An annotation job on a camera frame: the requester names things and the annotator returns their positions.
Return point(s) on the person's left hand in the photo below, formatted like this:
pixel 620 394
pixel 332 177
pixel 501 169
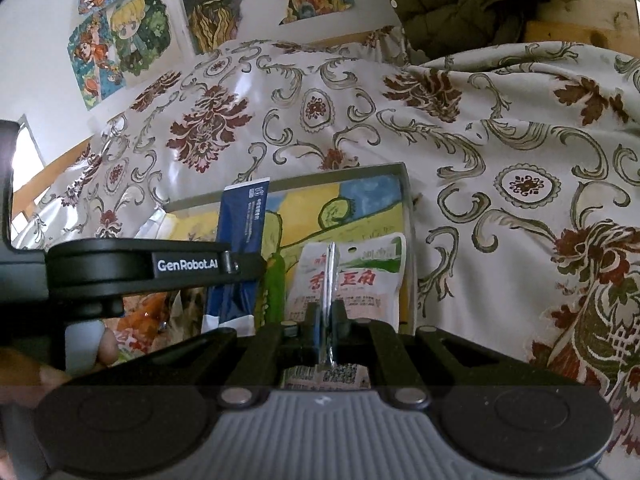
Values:
pixel 25 375

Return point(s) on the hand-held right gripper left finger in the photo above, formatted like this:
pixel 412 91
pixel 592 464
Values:
pixel 312 322

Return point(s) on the olive puffer jacket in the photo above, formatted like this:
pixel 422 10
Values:
pixel 450 5

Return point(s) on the swirl pattern wall poster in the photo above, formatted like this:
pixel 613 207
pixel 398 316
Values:
pixel 240 5

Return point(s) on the window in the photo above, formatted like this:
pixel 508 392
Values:
pixel 27 160

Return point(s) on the wooden bed frame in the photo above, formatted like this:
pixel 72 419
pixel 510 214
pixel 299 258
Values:
pixel 55 170

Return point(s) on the orange snack packet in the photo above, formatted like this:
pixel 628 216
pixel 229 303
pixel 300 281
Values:
pixel 145 320

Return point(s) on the green stick snack packet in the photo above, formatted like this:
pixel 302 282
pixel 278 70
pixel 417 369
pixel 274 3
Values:
pixel 272 290

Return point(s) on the dark blue snack packet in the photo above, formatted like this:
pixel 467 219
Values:
pixel 245 210

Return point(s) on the wooden board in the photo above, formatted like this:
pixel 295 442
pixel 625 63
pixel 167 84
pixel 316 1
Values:
pixel 590 20

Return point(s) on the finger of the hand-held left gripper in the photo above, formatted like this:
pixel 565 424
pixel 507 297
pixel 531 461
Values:
pixel 247 267

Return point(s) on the grey shallow box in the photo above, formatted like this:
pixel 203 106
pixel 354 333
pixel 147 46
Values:
pixel 407 240

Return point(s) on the cartoon characters wall poster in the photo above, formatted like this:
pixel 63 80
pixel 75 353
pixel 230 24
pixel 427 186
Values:
pixel 125 45

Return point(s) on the white green snack packet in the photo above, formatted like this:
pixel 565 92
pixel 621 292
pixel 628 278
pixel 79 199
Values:
pixel 360 280

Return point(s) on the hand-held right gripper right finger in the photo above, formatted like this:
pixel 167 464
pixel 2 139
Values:
pixel 340 322

